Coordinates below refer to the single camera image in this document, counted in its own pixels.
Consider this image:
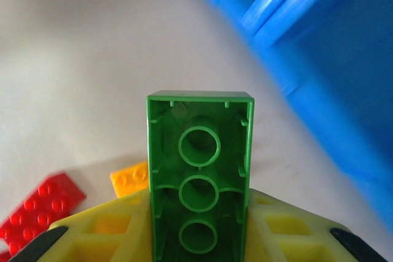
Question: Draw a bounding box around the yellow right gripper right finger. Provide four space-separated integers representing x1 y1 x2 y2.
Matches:
245 190 388 262

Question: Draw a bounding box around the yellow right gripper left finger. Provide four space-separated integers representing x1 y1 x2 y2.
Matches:
9 188 154 262

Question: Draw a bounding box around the green long lego brick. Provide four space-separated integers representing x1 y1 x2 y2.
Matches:
145 90 255 262

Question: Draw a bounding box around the small orange-yellow lego brick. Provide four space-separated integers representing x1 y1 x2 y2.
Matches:
109 161 150 199

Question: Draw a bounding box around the red flat lego plate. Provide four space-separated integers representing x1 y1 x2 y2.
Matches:
0 172 87 258

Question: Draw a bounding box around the blue three-compartment plastic container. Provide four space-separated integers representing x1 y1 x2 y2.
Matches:
181 0 393 235

